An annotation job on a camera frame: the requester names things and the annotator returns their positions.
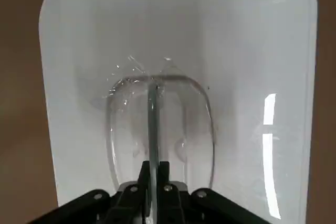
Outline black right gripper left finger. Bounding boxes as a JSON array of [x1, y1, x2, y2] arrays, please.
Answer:
[[26, 159, 153, 224]]

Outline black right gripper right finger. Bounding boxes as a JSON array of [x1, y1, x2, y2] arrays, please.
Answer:
[[156, 160, 266, 224]]

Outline white box lid grey clasps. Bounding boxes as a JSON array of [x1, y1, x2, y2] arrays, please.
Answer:
[[38, 0, 319, 221]]

